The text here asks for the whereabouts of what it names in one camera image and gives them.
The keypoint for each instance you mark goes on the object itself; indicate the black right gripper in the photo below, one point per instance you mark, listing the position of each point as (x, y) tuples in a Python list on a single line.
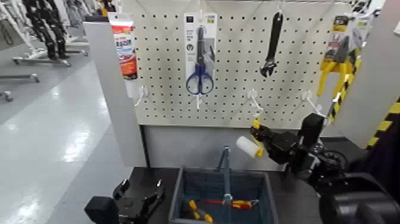
[(284, 147)]

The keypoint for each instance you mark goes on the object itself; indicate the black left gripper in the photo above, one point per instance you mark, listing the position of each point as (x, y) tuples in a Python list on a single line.
[(132, 209)]

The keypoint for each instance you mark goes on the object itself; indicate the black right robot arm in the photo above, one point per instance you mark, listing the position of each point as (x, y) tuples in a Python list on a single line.
[(359, 203)]

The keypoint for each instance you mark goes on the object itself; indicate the white pegboard hook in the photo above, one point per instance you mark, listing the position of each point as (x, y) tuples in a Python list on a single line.
[(198, 101), (252, 94), (141, 94), (307, 95)]

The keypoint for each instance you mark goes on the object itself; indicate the red yellow screwdriver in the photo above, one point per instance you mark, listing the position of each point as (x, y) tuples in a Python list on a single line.
[(240, 204)]

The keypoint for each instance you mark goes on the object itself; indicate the grey panel under pegboard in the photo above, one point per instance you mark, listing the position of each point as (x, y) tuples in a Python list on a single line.
[(187, 147)]

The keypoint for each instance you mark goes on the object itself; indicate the plain grey side panel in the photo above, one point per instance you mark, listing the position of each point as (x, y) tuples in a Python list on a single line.
[(115, 125)]

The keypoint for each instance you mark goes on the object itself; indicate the beige pegboard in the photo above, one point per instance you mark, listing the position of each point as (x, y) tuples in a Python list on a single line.
[(225, 62)]

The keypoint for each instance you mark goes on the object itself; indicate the black adjustable wrench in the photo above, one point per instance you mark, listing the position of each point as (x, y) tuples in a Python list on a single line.
[(274, 37)]

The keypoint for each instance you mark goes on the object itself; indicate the blue scissors on white card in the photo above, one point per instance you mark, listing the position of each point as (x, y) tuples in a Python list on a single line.
[(200, 47)]

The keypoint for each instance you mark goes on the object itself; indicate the grey panel with hazard tape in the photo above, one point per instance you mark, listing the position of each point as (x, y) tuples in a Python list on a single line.
[(375, 78)]

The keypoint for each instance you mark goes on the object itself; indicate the red white sealant tube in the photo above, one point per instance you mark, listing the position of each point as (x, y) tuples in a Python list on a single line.
[(125, 47)]

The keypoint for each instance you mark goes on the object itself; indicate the clear packaged tool green label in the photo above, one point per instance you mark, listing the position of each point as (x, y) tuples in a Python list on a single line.
[(362, 31)]

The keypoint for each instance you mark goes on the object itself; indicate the grey metal base leg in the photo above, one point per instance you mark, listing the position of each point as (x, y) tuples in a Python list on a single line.
[(22, 77)]

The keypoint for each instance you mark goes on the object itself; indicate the black humanoid robot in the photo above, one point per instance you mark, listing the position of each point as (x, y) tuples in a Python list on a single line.
[(47, 31)]

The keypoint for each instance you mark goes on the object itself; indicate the white humanoid robot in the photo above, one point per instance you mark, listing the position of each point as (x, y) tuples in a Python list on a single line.
[(12, 18)]

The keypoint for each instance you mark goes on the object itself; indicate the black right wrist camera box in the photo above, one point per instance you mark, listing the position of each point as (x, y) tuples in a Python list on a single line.
[(311, 128)]

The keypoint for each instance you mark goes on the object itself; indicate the grey metal robot base frame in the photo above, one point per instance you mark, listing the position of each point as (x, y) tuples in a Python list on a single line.
[(40, 61)]

